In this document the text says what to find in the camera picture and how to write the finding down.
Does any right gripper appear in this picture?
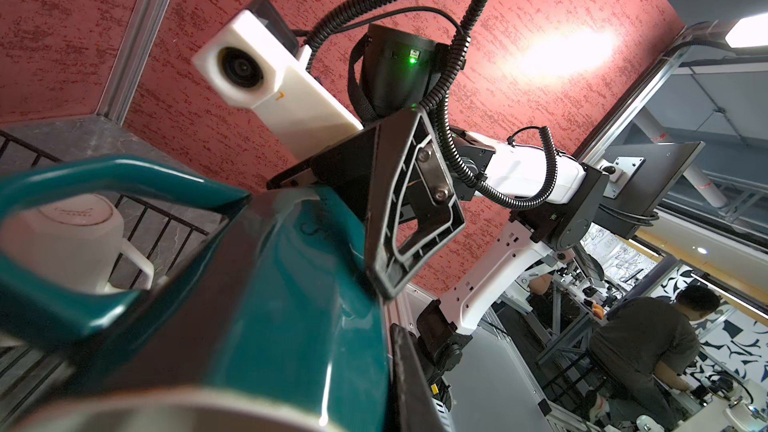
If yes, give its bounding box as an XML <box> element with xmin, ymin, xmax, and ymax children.
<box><xmin>267</xmin><ymin>110</ymin><xmax>495</xmax><ymax>300</ymax></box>

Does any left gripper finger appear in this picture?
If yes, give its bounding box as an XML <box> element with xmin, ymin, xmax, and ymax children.
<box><xmin>389</xmin><ymin>323</ymin><xmax>446</xmax><ymax>432</ymax></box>

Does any white cup teal outside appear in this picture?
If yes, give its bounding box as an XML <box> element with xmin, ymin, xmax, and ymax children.
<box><xmin>1</xmin><ymin>156</ymin><xmax>395</xmax><ymax>431</ymax></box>

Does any tall white faceted mug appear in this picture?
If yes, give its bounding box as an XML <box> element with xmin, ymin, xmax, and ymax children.
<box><xmin>1</xmin><ymin>194</ymin><xmax>155</xmax><ymax>295</ymax></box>

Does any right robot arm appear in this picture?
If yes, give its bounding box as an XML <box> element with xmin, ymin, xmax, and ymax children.
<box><xmin>270</xmin><ymin>0</ymin><xmax>608</xmax><ymax>393</ymax></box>

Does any seated person in background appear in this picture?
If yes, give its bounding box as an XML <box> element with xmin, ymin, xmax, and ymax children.
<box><xmin>582</xmin><ymin>284</ymin><xmax>720</xmax><ymax>431</ymax></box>

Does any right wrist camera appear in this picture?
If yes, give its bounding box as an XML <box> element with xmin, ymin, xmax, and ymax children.
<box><xmin>192</xmin><ymin>0</ymin><xmax>363</xmax><ymax>160</ymax></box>

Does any black wire dish rack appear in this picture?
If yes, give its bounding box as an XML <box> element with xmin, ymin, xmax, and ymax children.
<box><xmin>1</xmin><ymin>130</ymin><xmax>210</xmax><ymax>431</ymax></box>

